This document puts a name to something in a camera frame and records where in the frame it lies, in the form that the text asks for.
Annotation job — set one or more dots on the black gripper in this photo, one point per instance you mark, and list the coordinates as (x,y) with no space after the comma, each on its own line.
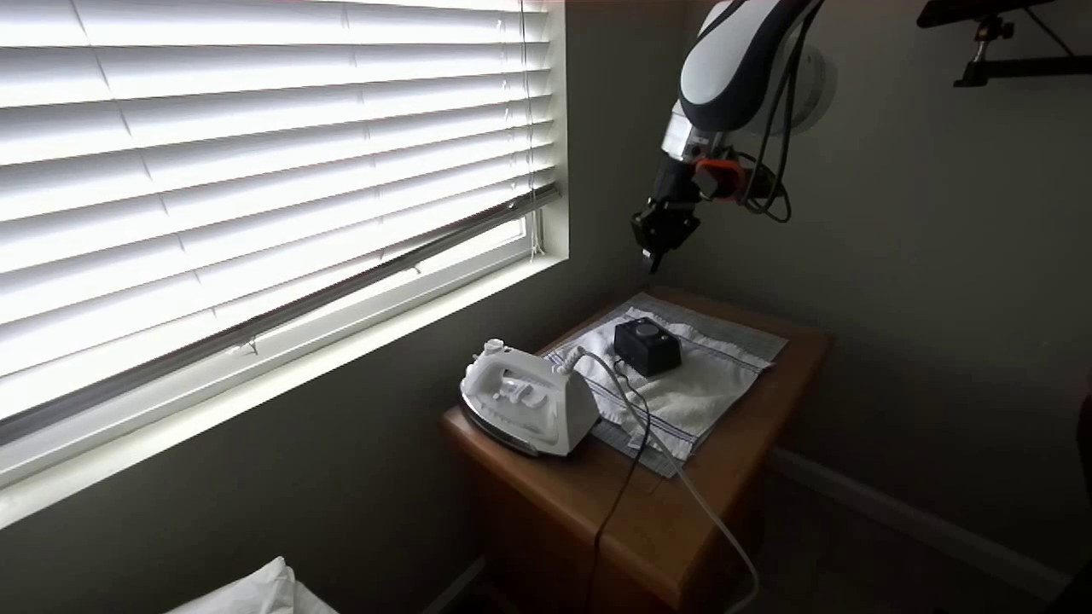
(678,182)

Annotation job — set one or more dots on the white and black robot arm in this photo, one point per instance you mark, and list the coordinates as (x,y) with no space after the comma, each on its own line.
(738,62)

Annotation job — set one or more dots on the black alarm clock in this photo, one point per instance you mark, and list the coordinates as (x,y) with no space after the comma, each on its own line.
(645,344)

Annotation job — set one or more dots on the white striped cloth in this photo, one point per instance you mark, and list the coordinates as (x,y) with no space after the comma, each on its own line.
(693,388)

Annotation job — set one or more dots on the white clothes iron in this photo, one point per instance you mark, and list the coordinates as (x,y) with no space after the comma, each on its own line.
(525,400)

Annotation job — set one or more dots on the wooden nightstand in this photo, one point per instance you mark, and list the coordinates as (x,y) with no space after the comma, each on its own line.
(635,513)

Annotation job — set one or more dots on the white baseboard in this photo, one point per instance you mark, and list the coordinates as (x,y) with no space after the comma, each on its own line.
(924,529)

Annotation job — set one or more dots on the white window blinds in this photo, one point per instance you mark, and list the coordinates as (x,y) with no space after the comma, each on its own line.
(274,147)

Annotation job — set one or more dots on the white pillow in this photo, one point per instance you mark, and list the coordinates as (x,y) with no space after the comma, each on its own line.
(258,596)

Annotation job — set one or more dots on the red wrist camera mount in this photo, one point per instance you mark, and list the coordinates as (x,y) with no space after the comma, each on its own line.
(726,176)

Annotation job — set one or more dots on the white window frame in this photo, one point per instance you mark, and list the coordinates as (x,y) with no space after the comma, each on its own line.
(342,341)

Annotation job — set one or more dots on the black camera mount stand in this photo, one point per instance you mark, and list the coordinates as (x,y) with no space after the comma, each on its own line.
(1011,52)

